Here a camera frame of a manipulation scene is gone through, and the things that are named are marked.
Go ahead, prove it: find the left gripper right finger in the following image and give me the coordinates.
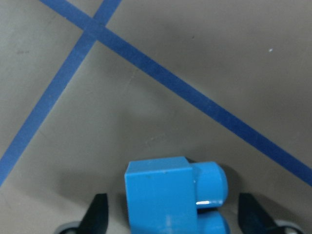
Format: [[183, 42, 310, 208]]
[[238, 193, 280, 234]]

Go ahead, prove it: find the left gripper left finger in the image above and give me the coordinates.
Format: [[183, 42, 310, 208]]
[[78, 194, 109, 234]]

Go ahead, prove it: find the blue toy block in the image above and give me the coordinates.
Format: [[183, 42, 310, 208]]
[[124, 156, 231, 234]]

